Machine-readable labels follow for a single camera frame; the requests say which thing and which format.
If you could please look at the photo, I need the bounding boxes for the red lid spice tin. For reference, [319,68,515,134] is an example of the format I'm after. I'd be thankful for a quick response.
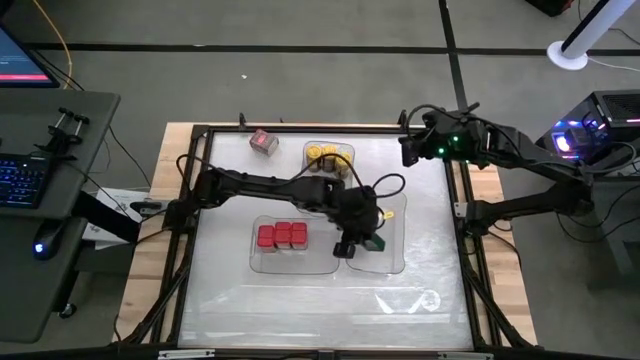
[274,220,293,250]
[257,224,277,254]
[249,128,280,157]
[290,221,310,250]

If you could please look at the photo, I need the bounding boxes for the glossy white table sheet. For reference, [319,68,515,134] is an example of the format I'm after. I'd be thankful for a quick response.
[178,131,475,351]

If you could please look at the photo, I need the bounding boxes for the grey desk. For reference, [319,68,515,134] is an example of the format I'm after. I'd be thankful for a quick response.
[0,89,121,345]

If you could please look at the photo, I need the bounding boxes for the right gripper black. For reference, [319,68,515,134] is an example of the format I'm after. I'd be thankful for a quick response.
[398,111,454,169]

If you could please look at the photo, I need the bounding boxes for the white tower fan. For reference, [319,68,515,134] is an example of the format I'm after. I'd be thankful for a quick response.
[546,0,640,72]

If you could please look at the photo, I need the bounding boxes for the black box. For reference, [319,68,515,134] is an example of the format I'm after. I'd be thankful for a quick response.
[524,0,576,17]

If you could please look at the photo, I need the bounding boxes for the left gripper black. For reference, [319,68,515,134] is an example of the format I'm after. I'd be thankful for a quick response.
[333,219,384,260]

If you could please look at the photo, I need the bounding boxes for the computer monitor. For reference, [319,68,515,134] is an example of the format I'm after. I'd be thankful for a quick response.
[0,27,61,90]

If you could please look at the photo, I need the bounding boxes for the clear plastic bin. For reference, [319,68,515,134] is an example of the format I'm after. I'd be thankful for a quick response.
[344,192,407,275]
[303,140,357,201]
[249,214,343,275]

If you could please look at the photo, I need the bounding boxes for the backlit black keyboard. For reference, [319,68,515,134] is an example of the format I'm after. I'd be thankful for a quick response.
[0,152,53,209]

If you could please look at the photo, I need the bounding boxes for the black clamp holder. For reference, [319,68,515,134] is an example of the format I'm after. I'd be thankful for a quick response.
[34,106,92,161]

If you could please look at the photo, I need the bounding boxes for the yellow lid spice jar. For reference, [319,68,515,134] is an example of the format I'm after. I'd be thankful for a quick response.
[334,149,354,179]
[305,143,324,174]
[321,143,339,173]

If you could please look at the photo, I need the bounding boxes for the black lit computer case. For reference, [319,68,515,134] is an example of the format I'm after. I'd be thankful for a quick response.
[534,89,640,175]

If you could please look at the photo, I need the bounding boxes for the grey equipment stand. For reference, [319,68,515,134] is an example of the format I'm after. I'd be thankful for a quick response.
[552,142,640,294]

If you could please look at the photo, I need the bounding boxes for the black metal table frame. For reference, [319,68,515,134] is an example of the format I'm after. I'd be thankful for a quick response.
[119,110,539,360]

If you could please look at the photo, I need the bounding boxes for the yellow cable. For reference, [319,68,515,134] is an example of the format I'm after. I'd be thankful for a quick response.
[31,0,75,90]

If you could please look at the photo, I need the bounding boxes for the black computer mouse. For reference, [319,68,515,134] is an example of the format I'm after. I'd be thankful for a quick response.
[32,222,66,262]

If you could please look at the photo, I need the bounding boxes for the grey block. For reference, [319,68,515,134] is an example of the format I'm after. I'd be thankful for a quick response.
[363,233,388,253]

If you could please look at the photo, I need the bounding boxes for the white paper sheet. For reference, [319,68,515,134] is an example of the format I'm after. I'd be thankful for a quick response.
[82,187,154,251]

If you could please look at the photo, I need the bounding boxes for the white power cable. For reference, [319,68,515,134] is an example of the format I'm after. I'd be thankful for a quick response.
[588,55,640,74]

